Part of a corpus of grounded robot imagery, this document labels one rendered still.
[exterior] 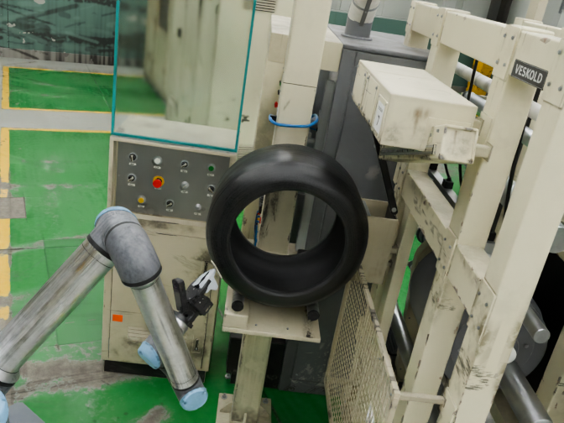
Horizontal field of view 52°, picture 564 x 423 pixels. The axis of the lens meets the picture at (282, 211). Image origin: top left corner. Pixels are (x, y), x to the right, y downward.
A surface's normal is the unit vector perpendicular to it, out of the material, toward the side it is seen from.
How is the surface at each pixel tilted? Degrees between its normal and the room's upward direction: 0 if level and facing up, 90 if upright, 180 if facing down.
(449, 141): 72
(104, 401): 0
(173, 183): 90
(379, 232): 90
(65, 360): 0
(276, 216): 90
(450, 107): 90
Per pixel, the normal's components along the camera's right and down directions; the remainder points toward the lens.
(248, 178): -0.35, -0.33
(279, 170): -0.05, -0.41
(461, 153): 0.07, 0.09
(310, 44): 0.02, 0.39
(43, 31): 0.39, 0.41
